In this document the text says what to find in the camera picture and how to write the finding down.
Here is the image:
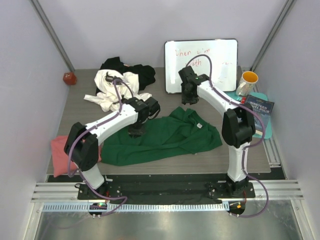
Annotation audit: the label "Nineteen Eighty-Four book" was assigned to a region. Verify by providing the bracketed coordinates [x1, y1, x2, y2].
[245, 94, 275, 136]

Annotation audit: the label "teal plastic mat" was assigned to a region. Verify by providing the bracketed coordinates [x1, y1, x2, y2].
[225, 91, 274, 139]

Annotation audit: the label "black t-shirt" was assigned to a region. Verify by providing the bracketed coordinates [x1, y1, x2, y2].
[100, 56, 156, 91]

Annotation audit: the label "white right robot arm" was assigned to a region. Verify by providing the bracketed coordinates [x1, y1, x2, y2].
[178, 66, 256, 198]

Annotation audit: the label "small red cube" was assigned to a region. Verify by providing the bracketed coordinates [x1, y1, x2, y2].
[62, 72, 77, 86]

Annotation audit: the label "white dry-erase board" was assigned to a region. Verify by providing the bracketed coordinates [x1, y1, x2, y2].
[164, 39, 238, 94]

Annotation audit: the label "white mug orange inside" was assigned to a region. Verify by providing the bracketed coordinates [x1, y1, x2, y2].
[235, 71, 259, 96]

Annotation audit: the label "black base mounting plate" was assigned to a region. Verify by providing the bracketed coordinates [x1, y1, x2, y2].
[75, 173, 256, 205]

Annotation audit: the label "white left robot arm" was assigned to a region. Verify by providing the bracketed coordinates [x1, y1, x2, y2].
[64, 97, 161, 200]

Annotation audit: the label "white slotted cable duct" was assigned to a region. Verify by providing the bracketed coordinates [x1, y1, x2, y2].
[42, 201, 230, 213]

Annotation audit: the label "folded pink t-shirt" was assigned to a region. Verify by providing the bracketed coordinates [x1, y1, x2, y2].
[50, 134, 102, 178]

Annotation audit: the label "aluminium frame rail front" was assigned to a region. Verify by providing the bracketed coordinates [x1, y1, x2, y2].
[31, 179, 304, 202]

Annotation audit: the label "green t-shirt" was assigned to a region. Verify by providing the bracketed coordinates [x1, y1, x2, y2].
[100, 107, 223, 167]

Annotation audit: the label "white t-shirt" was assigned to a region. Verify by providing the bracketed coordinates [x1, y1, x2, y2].
[83, 69, 152, 112]

